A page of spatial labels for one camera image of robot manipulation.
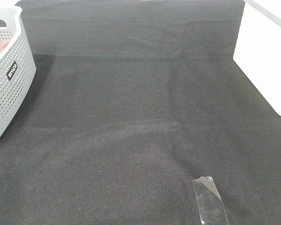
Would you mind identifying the clear tape strip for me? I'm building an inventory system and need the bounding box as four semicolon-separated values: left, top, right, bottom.
192;176;229;225

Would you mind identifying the white plastic storage box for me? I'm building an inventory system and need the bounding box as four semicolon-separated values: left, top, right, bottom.
233;0;281;116

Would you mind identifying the grey perforated laundry basket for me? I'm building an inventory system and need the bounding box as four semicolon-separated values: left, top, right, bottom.
0;6;36;137

